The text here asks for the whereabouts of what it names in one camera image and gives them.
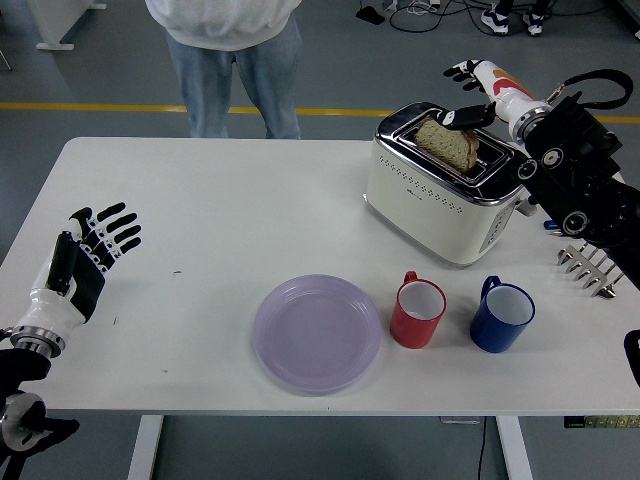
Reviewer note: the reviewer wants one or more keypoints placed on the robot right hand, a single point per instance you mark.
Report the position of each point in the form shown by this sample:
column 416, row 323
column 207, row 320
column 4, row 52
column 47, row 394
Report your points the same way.
column 510, row 95

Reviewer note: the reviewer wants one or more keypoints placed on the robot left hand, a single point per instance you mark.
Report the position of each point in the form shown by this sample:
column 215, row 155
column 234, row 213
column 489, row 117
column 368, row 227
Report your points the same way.
column 50, row 310

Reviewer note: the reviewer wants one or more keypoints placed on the bread slice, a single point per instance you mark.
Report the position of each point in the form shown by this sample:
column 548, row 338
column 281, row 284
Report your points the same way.
column 445, row 148

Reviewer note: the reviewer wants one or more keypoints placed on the purple plate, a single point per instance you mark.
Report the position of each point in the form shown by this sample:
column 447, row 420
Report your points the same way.
column 315, row 340

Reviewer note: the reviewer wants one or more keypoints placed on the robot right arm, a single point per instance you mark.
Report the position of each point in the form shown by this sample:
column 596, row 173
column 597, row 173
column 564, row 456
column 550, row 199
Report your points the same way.
column 575, row 160

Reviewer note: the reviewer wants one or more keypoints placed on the person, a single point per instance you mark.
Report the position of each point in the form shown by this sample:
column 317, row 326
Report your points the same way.
column 225, row 25
column 495, row 20

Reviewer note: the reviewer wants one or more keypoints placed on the white power strip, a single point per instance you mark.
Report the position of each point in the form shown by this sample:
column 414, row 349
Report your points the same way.
column 425, row 3

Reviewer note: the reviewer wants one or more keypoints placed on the blue pen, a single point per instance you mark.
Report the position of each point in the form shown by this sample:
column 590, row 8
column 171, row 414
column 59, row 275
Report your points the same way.
column 550, row 225

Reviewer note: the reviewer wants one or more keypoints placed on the cream and chrome toaster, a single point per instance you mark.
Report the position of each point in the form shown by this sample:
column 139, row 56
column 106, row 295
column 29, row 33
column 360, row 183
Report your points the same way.
column 425, row 220

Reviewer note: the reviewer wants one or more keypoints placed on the black foot pedal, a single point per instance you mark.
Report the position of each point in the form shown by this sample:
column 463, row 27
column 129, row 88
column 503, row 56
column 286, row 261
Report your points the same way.
column 370, row 15

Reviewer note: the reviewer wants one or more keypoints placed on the white table leg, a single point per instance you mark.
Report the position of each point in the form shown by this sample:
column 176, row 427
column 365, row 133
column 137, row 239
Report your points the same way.
column 145, row 450
column 515, row 450

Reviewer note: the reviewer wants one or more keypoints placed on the metal toast rack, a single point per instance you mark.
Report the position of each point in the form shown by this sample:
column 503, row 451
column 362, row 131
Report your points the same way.
column 580, row 272

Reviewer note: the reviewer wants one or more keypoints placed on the blue mug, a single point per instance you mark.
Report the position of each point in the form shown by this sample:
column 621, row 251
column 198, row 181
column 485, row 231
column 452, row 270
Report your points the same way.
column 492, row 336

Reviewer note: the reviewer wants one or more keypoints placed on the chair leg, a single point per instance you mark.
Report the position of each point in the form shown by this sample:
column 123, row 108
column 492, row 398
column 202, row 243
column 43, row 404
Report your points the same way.
column 5, row 60

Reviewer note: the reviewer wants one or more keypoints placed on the red mug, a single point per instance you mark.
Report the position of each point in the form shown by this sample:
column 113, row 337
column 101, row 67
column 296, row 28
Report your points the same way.
column 412, row 331

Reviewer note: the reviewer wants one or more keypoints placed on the white furniture base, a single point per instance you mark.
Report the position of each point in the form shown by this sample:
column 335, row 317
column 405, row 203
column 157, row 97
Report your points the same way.
column 55, row 20

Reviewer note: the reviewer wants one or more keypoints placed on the white table label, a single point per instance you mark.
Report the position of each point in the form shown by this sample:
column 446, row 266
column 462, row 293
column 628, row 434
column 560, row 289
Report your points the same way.
column 460, row 420

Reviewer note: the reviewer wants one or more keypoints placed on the table control panel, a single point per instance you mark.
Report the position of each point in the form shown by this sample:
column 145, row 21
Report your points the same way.
column 600, row 422

